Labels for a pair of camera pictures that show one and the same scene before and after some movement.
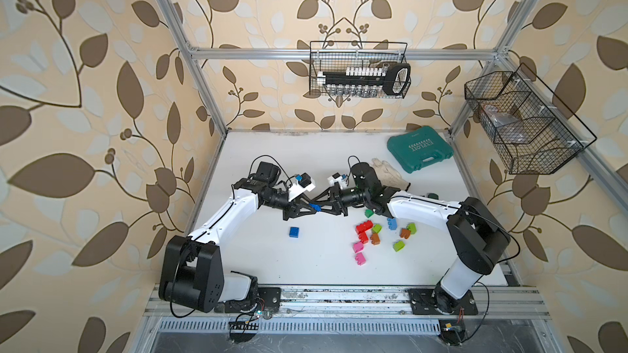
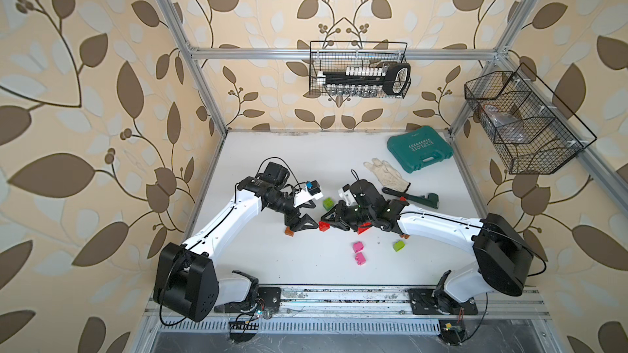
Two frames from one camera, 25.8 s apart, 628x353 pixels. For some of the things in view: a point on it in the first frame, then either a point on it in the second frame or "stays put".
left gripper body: (279, 200) stays put
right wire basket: (536, 131) stays put
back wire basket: (359, 69) stays put
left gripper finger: (307, 200) to (307, 219)
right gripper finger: (337, 209) to (341, 225)
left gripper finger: (296, 211) to (298, 225)
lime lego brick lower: (398, 246) stays put
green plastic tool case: (416, 148) stays put
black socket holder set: (393, 79) stays put
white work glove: (388, 176) stays put
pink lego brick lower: (360, 259) stays put
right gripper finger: (330, 192) to (333, 210)
